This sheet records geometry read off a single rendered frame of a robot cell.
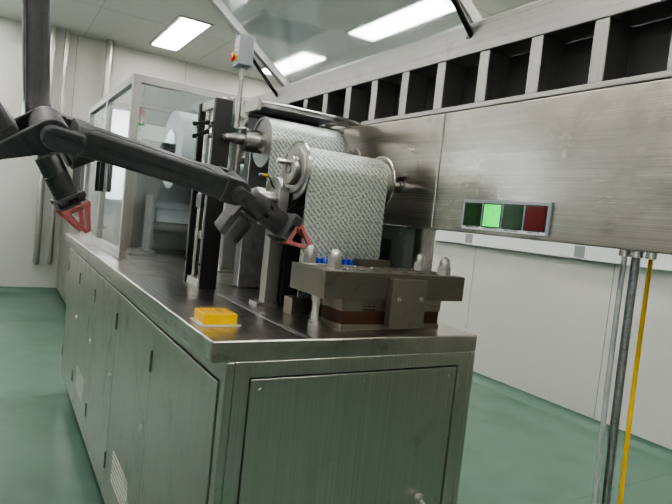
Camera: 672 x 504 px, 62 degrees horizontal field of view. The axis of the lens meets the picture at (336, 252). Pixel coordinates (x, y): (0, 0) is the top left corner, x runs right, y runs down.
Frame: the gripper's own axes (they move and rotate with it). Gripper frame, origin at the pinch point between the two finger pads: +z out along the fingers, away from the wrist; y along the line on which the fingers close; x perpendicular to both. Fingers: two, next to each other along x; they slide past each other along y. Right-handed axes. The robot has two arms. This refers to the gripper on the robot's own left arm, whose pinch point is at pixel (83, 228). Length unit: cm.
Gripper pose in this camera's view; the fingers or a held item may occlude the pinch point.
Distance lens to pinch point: 155.1
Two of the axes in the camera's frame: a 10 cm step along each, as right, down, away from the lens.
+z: 2.9, 8.9, 3.6
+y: -6.2, -1.1, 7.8
